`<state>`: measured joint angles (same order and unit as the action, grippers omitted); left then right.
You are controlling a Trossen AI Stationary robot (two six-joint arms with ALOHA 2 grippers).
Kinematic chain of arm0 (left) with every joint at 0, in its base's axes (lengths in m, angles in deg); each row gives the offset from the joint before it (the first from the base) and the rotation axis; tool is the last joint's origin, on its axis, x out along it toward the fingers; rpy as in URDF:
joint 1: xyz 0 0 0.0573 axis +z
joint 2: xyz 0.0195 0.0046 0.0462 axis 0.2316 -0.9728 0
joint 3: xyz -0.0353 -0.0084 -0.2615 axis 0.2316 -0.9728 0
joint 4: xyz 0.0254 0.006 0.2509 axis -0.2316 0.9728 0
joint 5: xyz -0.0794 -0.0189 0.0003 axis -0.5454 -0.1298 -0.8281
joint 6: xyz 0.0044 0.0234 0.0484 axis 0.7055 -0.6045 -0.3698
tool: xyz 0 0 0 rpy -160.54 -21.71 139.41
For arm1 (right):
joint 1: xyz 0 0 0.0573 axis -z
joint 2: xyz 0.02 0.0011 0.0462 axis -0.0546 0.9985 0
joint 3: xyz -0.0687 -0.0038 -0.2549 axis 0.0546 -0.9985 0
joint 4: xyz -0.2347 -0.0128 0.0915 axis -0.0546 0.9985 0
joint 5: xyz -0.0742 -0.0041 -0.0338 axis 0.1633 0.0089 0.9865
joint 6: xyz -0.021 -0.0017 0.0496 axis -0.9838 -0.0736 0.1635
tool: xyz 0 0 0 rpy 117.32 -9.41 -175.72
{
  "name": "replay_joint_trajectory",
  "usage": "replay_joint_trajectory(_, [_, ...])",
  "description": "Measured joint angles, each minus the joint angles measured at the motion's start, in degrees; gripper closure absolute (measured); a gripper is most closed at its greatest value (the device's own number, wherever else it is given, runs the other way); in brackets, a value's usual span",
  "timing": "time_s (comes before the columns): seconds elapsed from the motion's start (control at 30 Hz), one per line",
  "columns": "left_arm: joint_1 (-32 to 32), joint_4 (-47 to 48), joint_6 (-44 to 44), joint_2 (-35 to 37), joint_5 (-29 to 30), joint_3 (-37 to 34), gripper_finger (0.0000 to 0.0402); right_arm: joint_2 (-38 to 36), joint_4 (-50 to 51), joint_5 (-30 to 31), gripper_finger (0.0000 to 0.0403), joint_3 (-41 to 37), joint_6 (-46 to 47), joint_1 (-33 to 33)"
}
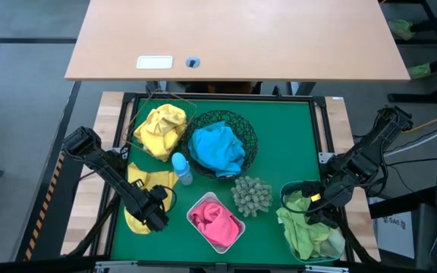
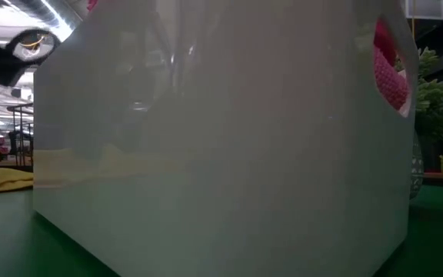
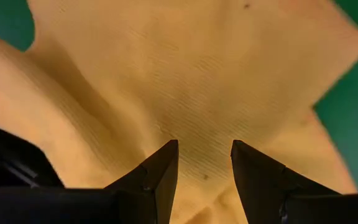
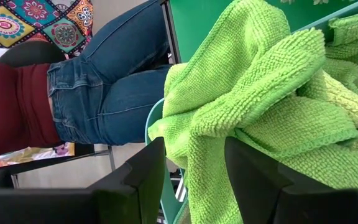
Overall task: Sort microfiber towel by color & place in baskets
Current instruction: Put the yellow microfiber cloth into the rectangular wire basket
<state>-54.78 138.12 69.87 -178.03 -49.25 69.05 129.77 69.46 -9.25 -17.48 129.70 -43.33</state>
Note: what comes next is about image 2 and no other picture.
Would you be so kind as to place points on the pink microfiber towel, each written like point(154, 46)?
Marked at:
point(92, 4)
point(392, 81)

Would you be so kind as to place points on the yellow microfiber towel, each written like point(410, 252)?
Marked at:
point(2, 181)

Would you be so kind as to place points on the black metal rack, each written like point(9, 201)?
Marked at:
point(23, 131)

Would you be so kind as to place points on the white plastic bin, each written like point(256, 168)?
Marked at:
point(225, 154)

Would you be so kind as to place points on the thin orange pole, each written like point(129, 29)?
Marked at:
point(413, 29)

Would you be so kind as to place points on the white paper sign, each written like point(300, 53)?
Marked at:
point(425, 8)

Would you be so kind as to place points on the pale green succulent plant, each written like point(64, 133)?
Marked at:
point(437, 111)

